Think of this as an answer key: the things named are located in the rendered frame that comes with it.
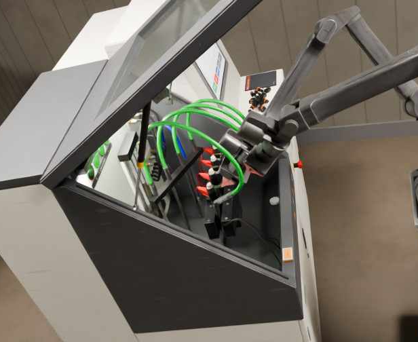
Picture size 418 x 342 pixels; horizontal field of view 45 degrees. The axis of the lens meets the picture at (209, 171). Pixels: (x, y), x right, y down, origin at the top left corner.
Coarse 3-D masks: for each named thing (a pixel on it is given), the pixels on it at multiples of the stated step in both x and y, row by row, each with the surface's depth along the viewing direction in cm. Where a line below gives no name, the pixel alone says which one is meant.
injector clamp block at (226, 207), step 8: (224, 192) 190; (232, 200) 185; (208, 208) 185; (224, 208) 183; (232, 208) 183; (240, 208) 199; (208, 216) 182; (216, 216) 184; (224, 216) 179; (232, 216) 180; (240, 216) 196; (208, 224) 179; (216, 224) 182; (224, 224) 178; (232, 224) 178; (240, 224) 194; (208, 232) 182; (216, 232) 181; (232, 232) 181
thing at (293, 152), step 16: (144, 0) 217; (160, 0) 211; (128, 16) 204; (144, 16) 199; (112, 32) 194; (128, 32) 189; (112, 48) 184; (224, 48) 253; (192, 64) 200; (176, 80) 190; (192, 80) 193; (192, 96) 194; (208, 96) 204; (304, 192) 280; (304, 208) 255; (304, 224) 235
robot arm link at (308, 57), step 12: (324, 24) 148; (336, 24) 148; (312, 36) 151; (324, 36) 149; (312, 48) 152; (324, 48) 152; (300, 60) 153; (312, 60) 153; (288, 72) 156; (300, 72) 154; (288, 84) 154; (300, 84) 154; (276, 96) 156; (288, 96) 155; (276, 108) 156
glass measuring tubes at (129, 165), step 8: (128, 136) 179; (136, 136) 181; (128, 144) 175; (136, 144) 182; (120, 152) 172; (128, 152) 171; (136, 152) 181; (120, 160) 172; (128, 160) 172; (136, 160) 182; (128, 168) 176; (136, 168) 180; (128, 176) 176; (136, 176) 178; (144, 176) 186; (144, 184) 184; (144, 192) 182; (144, 200) 184; (144, 208) 185; (152, 208) 187; (160, 216) 193
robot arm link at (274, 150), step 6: (270, 132) 123; (264, 138) 123; (270, 138) 123; (276, 138) 124; (264, 144) 127; (270, 144) 123; (276, 144) 123; (282, 144) 124; (288, 144) 125; (264, 150) 128; (270, 150) 125; (276, 150) 124; (282, 150) 124; (276, 156) 128
